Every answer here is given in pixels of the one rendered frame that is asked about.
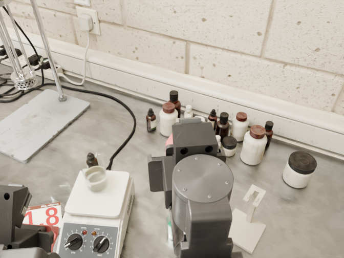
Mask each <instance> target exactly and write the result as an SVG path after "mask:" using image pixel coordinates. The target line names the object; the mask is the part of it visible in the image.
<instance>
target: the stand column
mask: <svg viewBox="0 0 344 258"><path fill-rule="evenodd" d="M30 2H31V5H32V9H33V12H34V15H35V18H36V22H37V25H38V28H39V31H40V35H41V38H42V41H43V44H44V47H45V51H46V54H47V57H48V60H49V64H50V67H51V70H52V73H53V77H54V80H55V83H56V86H57V90H58V93H59V97H58V100H59V101H60V102H64V101H66V100H67V97H66V96H65V95H64V94H63V91H62V87H61V84H60V80H59V77H58V74H57V70H56V66H55V63H54V60H53V56H52V53H51V49H50V46H49V43H48V39H47V36H46V33H45V29H44V26H43V23H42V20H41V16H40V12H39V9H38V6H37V2H36V0H30Z"/></svg>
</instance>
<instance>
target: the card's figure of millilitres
mask: <svg viewBox="0 0 344 258"><path fill-rule="evenodd" d="M23 223H25V224H35V225H52V226H57V225H61V219H60V210H59V205H58V206H52V207H46V208H40V209H35V210H28V211H26V214H25V218H24V221H23Z"/></svg>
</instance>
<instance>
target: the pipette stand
mask: <svg viewBox="0 0 344 258"><path fill-rule="evenodd" d="M265 194H266V191H265V190H263V189H261V188H259V187H257V186H255V185H252V186H251V187H250V189H249V190H248V192H247V193H246V195H245V196H244V198H243V201H245V202H246V203H248V201H249V200H250V198H251V197H252V200H251V203H250V206H249V209H248V213H247V214H245V213H244V212H242V211H240V210H238V209H236V208H235V209H234V211H233V213H232V223H231V228H230V232H229V236H228V237H229V238H232V241H233V243H234V244H236V245H237V246H239V247H241V248H242V249H244V250H246V251H247V252H249V253H250V254H252V253H253V251H254V249H255V247H256V245H257V243H258V241H259V240H260V238H261V236H262V234H263V232H264V230H265V228H266V226H267V225H265V224H264V223H262V222H260V221H258V220H256V219H255V218H253V215H254V212H255V209H256V208H257V207H258V206H259V204H260V202H261V200H262V199H263V197H264V195H265ZM252 195H253V196H252Z"/></svg>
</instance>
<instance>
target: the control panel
mask: <svg viewBox="0 0 344 258"><path fill-rule="evenodd" d="M85 230H86V231H87V233H86V234H83V231H85ZM93 231H95V232H96V235H93V234H92V233H93ZM72 234H79V235H80V236H81V237H82V245H81V247H80V248H79V249H77V250H71V249H69V248H66V247H65V244H66V243H67V239H68V237H69V236H70V235H72ZM117 234H118V227H112V226H100V225H89V224H77V223H64V224H63V230H62V235H61V241H60V246H59V252H58V254H59V256H60V258H115V250H116V242H117ZM100 236H104V237H106V238H107V239H108V241H109V247H108V249H107V250H106V251H105V252H103V253H99V252H94V251H93V249H94V246H93V244H94V241H95V239H96V238H97V237H100Z"/></svg>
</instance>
